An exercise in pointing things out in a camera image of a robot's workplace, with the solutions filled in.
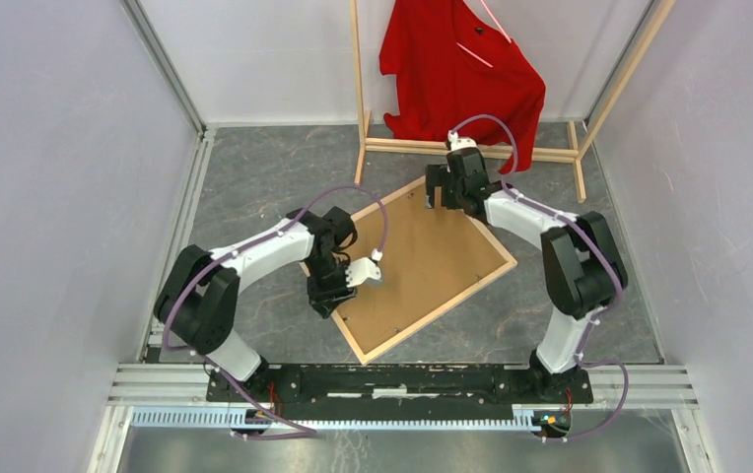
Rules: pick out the wooden clothes rack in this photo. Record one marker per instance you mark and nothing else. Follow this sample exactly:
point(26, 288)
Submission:
point(580, 137)

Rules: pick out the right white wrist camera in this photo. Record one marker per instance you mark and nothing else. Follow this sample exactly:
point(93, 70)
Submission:
point(455, 142)

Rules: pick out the brown cardboard backing board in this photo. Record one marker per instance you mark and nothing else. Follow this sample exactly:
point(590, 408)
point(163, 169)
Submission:
point(416, 274)

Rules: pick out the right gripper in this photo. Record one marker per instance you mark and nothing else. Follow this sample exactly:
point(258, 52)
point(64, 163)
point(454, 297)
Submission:
point(441, 175)

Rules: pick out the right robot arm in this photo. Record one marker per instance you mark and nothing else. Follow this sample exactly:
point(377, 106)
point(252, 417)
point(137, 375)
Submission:
point(584, 274)

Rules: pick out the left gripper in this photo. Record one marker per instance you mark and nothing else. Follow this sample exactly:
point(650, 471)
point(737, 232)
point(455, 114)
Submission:
point(323, 300)

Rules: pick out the pink clothes hanger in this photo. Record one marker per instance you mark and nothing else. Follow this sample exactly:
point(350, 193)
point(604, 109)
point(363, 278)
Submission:
point(494, 19)

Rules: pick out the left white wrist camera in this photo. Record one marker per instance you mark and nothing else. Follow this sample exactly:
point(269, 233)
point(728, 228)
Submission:
point(364, 270)

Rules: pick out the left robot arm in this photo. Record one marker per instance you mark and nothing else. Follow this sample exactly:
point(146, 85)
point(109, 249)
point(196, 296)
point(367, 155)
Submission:
point(198, 301)

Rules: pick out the wooden picture frame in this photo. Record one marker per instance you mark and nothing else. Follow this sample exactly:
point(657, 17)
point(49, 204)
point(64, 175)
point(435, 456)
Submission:
point(429, 313)

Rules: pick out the red t-shirt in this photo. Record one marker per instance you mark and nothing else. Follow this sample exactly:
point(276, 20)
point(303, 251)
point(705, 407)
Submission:
point(453, 71)

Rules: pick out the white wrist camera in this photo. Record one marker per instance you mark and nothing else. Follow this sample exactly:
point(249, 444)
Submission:
point(364, 270)
point(455, 142)

